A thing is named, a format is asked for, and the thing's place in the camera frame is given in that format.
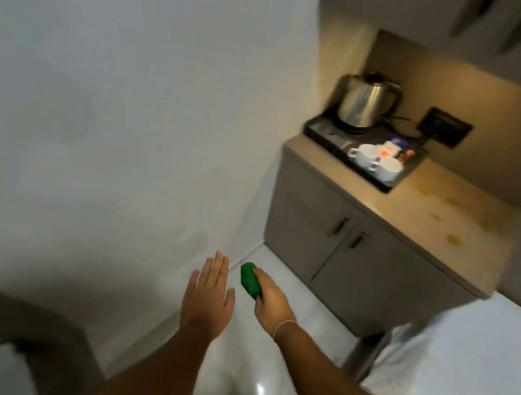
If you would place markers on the white cup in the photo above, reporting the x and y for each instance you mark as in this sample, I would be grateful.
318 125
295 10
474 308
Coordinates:
365 155
388 169

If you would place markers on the grey wall cabinet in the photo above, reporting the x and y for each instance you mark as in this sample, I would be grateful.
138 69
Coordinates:
420 13

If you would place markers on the person's left middle finger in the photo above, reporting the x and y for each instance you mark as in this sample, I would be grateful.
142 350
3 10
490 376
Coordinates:
216 269

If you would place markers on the black serving tray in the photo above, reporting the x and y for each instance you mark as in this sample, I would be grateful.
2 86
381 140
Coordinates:
331 135

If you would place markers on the grey cabinet door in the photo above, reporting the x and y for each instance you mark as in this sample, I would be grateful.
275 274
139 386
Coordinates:
303 227
385 285

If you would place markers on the white wristband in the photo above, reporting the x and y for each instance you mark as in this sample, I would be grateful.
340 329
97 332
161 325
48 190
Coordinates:
285 326

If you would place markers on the person's right fingers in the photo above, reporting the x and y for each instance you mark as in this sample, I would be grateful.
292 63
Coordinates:
261 283

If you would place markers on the person's left hand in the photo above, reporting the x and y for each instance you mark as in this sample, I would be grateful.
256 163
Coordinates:
204 302

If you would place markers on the person's left thumb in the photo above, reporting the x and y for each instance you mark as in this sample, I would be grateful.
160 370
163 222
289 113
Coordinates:
231 300

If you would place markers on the grey base cabinet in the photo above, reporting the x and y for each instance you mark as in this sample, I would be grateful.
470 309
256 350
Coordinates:
425 206

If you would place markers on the person's left forearm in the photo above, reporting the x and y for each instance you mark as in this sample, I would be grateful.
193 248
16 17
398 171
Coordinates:
156 369

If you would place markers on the person's left little finger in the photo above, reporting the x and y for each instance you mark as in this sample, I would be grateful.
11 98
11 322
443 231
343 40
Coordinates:
192 282

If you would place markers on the steel electric kettle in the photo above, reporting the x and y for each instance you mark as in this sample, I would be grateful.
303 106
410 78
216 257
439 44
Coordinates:
366 102

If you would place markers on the person's right hand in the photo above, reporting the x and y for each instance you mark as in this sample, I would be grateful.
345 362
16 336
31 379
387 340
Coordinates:
275 307

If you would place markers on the blue sachet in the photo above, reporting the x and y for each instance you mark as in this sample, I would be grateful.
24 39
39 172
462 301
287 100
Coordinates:
395 140

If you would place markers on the green sponge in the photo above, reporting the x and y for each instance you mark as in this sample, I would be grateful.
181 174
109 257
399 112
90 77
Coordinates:
249 281

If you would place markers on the person's right forearm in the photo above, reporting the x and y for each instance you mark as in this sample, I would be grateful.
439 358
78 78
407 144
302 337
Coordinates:
338 386

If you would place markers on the white bed sheet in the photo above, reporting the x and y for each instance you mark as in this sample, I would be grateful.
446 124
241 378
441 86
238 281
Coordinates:
469 371

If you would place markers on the black wall socket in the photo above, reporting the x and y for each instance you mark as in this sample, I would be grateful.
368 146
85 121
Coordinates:
446 128

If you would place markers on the orange and white sachet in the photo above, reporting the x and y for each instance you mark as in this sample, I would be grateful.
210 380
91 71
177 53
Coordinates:
388 150

